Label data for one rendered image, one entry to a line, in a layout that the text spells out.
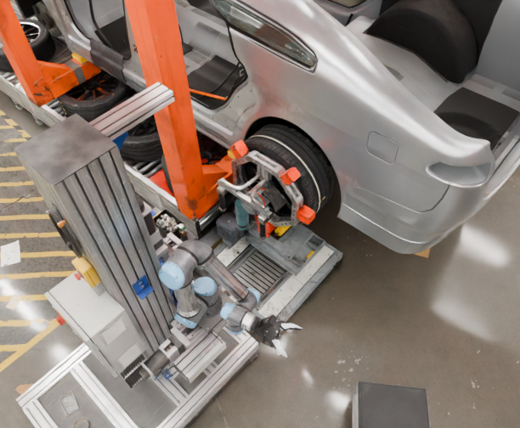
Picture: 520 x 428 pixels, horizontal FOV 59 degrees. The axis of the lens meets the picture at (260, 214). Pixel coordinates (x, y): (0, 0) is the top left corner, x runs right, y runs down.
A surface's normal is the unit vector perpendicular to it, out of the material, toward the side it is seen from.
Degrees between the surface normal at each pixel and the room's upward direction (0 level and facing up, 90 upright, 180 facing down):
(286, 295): 0
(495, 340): 0
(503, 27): 90
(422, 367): 0
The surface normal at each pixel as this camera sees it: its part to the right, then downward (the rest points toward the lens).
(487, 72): -0.65, 0.61
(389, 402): -0.02, -0.61
